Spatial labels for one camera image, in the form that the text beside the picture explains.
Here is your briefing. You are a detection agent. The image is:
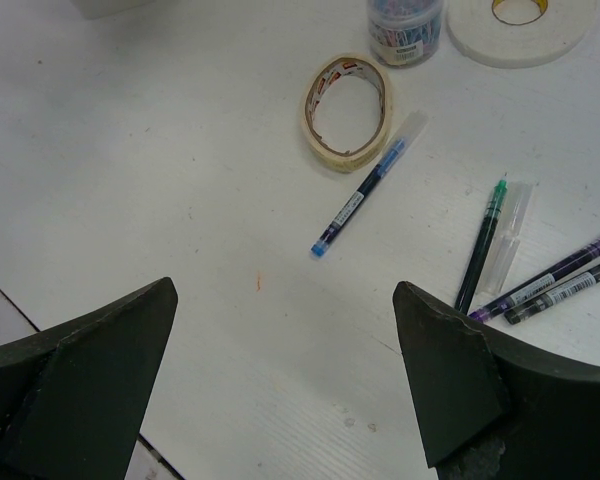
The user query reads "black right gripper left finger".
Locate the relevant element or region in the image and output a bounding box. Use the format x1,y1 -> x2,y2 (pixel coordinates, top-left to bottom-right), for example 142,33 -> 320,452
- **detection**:
0,277 -> 178,479

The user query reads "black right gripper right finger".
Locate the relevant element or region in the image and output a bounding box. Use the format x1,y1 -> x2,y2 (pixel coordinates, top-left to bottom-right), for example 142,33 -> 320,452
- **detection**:
393,282 -> 600,479

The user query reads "black gel pen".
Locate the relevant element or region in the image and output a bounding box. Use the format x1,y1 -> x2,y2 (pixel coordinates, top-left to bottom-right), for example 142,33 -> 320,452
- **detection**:
504,264 -> 600,325

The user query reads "green gel pen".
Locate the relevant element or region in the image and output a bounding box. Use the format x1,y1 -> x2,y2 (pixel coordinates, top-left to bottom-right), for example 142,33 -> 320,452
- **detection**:
454,176 -> 508,314

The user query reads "purple gel pen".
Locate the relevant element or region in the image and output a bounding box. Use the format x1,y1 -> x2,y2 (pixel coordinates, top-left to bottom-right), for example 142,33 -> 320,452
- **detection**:
469,237 -> 600,323

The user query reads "beige masking tape roll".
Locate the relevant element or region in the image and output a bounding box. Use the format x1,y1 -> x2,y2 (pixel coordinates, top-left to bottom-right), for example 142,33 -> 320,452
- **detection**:
299,53 -> 394,173

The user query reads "wide white foam tape roll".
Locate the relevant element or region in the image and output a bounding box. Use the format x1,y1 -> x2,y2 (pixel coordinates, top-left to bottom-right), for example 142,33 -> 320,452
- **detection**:
446,1 -> 597,69

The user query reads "clear pen cap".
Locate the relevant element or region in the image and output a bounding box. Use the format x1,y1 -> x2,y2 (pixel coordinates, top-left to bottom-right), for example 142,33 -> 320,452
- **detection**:
477,182 -> 533,296

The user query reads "blue gel pen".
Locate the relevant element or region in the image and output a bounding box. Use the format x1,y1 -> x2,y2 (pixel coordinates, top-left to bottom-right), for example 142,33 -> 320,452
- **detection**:
311,111 -> 428,258

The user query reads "clear jar of paper clips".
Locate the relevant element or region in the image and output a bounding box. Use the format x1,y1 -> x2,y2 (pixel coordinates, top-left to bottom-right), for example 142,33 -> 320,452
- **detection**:
366,0 -> 444,68

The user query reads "white drawer cabinet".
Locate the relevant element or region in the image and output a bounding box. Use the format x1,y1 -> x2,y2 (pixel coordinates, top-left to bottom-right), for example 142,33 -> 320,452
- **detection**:
71,0 -> 151,20

